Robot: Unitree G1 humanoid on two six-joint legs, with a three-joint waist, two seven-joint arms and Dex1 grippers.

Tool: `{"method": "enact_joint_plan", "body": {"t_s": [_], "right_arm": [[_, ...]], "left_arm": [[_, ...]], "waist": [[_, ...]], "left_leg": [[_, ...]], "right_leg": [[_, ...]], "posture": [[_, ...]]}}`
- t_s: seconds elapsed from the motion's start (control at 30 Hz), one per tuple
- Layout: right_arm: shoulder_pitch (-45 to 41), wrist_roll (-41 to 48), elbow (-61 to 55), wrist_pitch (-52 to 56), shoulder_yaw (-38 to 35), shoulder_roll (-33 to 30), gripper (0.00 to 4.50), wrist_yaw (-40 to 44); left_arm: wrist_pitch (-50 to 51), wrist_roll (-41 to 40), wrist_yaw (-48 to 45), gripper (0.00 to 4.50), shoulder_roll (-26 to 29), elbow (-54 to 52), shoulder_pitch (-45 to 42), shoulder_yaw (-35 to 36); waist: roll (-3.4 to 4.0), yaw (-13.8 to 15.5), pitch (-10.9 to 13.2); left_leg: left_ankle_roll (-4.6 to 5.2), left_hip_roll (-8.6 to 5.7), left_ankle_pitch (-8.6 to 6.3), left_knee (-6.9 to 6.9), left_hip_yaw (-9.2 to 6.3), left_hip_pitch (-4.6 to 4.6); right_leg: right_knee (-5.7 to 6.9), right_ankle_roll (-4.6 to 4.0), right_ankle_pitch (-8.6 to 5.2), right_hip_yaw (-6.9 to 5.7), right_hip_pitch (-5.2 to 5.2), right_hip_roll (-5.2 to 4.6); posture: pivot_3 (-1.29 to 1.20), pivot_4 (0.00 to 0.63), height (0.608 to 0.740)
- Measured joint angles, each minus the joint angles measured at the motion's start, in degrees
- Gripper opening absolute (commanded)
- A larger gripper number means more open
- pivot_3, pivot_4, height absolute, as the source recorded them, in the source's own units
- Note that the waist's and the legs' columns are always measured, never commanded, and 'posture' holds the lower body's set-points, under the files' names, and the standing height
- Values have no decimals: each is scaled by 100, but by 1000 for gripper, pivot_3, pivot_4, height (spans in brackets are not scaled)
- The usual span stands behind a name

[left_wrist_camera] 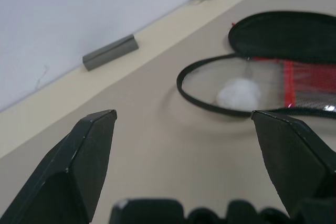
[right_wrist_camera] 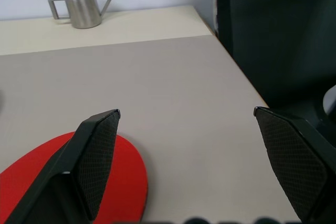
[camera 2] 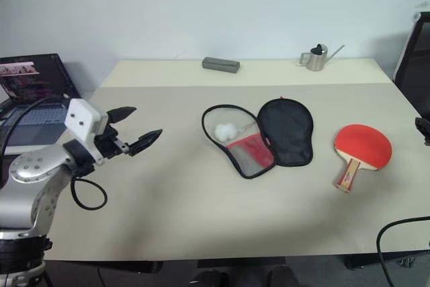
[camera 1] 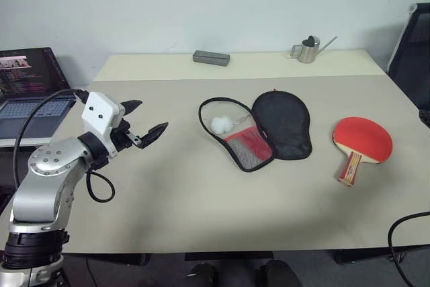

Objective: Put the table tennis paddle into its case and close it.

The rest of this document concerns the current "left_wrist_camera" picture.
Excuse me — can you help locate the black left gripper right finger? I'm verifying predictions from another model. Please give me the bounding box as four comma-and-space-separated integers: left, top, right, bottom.
250, 110, 336, 219

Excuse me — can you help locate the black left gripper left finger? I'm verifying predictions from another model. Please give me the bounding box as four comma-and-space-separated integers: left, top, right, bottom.
0, 109, 118, 224

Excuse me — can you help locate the white fluffy pompom zipper pull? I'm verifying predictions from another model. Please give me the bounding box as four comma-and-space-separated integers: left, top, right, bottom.
215, 57, 262, 112

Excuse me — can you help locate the black and red paddle case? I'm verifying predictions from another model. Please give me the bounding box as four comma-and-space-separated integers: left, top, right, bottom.
176, 10, 336, 120

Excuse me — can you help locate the grey rectangular box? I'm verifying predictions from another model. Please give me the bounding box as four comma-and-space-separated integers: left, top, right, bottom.
82, 34, 139, 71

